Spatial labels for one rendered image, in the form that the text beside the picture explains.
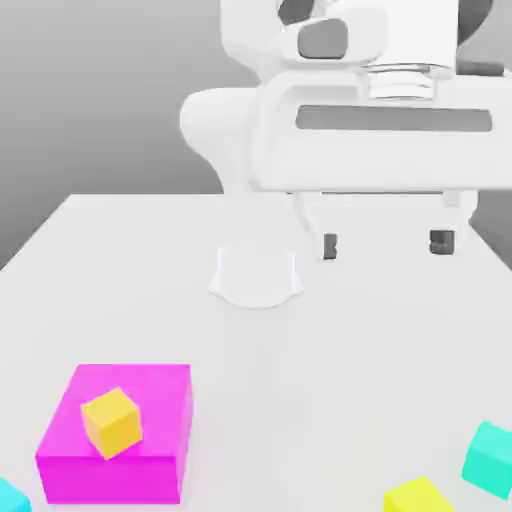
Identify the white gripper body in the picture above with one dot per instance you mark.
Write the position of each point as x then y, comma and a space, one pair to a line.
360, 160

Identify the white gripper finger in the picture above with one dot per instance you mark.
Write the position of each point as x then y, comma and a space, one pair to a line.
442, 242
330, 246

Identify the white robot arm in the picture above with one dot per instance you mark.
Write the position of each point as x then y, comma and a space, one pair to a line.
248, 48

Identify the small turquoise cube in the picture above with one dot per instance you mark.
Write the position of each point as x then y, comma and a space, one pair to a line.
490, 460

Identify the small yellow cube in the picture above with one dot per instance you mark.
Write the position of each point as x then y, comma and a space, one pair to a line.
418, 498

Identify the small orange cube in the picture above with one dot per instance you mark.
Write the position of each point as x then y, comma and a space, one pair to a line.
114, 424

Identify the small cyan cube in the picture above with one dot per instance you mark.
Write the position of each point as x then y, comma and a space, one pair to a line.
12, 498

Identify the large magenta box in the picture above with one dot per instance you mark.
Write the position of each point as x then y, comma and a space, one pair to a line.
160, 400

